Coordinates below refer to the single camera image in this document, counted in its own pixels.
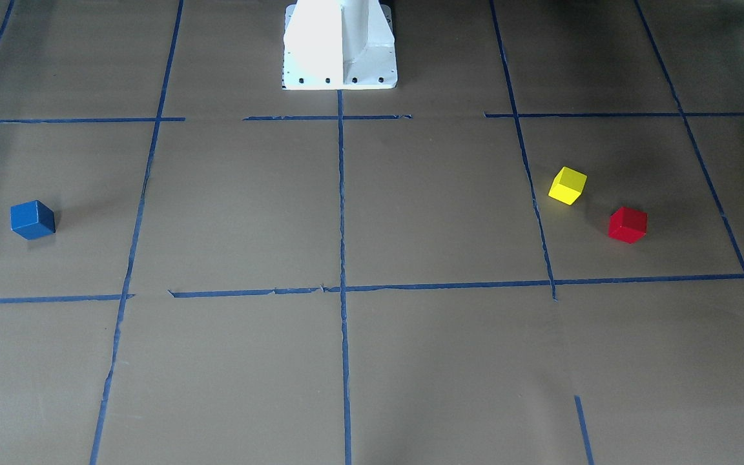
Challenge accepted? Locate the blue wooden cube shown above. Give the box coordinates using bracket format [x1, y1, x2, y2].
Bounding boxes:
[10, 200, 56, 240]

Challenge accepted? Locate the yellow wooden cube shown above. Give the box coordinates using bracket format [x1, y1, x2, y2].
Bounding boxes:
[547, 167, 588, 205]

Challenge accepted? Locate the red wooden cube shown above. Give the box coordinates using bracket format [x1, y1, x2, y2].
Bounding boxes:
[607, 206, 648, 243]

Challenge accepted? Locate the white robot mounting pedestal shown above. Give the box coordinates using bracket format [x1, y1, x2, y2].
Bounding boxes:
[281, 1, 398, 91]

